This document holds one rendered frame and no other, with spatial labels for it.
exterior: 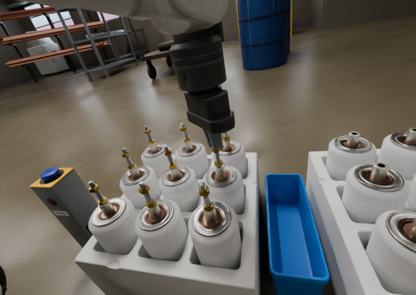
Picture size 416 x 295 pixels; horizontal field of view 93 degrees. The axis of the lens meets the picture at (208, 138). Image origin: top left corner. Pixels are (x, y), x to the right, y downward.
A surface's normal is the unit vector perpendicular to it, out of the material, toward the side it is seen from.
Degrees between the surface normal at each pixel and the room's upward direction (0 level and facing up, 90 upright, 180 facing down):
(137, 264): 0
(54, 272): 0
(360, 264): 0
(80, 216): 90
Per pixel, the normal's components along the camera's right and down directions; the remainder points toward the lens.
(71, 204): 0.96, -0.05
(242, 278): -0.18, -0.85
